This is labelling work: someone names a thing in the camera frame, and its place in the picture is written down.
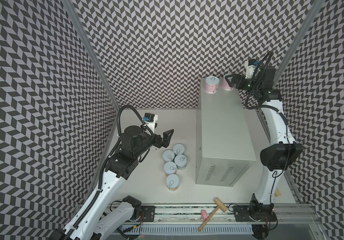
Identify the can teal label right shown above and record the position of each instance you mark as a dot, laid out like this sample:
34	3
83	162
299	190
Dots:
181	162

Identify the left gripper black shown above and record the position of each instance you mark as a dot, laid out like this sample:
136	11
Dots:
166	140

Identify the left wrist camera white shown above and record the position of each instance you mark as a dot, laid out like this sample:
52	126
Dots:
150	118

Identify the can teal label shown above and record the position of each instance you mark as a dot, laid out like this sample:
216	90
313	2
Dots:
181	162
179	149

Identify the can teal label back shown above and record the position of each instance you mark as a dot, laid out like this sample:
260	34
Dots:
179	149

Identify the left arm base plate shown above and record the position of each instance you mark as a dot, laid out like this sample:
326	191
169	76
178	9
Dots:
146	213

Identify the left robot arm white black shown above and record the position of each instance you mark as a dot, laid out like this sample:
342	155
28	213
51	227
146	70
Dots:
131	148

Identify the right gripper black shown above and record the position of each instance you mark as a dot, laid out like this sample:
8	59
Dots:
241	81

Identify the pink label can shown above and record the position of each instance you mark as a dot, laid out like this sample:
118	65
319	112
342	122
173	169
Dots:
226	86
211	84

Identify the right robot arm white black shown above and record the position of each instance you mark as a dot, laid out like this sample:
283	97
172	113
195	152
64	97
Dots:
283	150

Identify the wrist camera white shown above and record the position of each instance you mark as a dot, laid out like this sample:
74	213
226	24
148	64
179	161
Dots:
150	118
253	68

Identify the orange label can front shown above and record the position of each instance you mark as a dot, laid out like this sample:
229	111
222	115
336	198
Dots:
173	182

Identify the aluminium rail frame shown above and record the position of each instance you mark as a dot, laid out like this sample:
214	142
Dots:
294	221

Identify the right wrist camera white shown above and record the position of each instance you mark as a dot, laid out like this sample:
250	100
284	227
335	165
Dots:
253	68

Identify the grey metal cabinet box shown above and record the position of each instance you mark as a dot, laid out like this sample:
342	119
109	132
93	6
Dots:
224	148

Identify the white vent grille strip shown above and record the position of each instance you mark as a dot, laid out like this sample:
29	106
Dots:
192	230

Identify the can centre lower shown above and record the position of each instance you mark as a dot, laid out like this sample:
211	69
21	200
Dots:
170	168

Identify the wooden mallet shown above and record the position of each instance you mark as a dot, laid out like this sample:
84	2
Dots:
220	206

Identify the can middle left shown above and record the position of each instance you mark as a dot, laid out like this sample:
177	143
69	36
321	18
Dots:
168	156

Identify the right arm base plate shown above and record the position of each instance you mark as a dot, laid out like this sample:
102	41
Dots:
244	213

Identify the small pink toy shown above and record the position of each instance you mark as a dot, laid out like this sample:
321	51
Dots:
204	215

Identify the small wooden block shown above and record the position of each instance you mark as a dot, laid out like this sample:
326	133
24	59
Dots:
277	193

